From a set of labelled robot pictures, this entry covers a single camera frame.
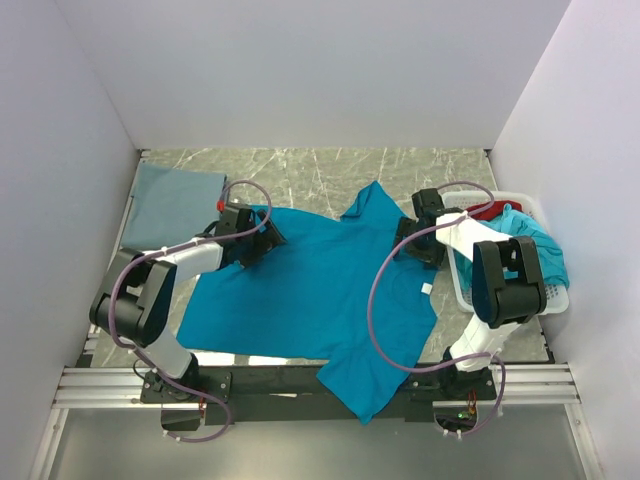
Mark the bright blue t shirt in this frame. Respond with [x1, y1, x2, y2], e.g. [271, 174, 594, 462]
[177, 183, 437, 423]

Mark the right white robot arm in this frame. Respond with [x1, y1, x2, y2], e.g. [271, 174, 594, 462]
[394, 188, 547, 385]

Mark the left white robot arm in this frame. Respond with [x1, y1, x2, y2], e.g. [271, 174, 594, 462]
[89, 202, 287, 389]

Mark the red t shirt in basket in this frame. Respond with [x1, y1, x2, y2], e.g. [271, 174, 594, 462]
[467, 200, 522, 221]

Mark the folded grey-blue t shirt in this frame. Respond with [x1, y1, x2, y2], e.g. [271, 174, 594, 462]
[120, 163, 227, 250]

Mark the teal t shirt in basket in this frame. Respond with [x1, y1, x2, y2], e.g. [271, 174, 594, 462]
[485, 205, 570, 289]

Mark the white plastic laundry basket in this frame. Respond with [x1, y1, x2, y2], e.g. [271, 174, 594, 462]
[441, 190, 569, 315]

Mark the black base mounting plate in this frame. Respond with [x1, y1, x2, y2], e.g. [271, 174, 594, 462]
[140, 365, 497, 425]

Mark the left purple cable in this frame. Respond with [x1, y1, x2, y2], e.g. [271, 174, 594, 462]
[107, 179, 274, 444]

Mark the aluminium rail frame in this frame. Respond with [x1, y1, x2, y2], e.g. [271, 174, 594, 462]
[54, 147, 579, 409]

